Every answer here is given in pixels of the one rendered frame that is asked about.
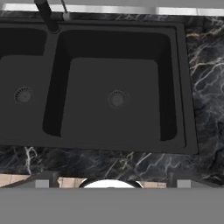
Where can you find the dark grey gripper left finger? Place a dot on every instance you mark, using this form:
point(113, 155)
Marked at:
point(42, 183)

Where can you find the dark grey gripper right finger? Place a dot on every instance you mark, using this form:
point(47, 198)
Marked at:
point(183, 183)

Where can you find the black double basin sink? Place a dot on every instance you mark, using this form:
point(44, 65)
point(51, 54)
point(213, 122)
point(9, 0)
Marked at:
point(116, 87)

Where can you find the white round thing black rim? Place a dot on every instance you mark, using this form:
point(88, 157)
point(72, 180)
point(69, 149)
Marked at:
point(109, 184)

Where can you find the black tap spout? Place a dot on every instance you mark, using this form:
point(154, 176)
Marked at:
point(46, 14)

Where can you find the grey tap lever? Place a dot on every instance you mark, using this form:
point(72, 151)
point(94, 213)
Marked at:
point(64, 10)

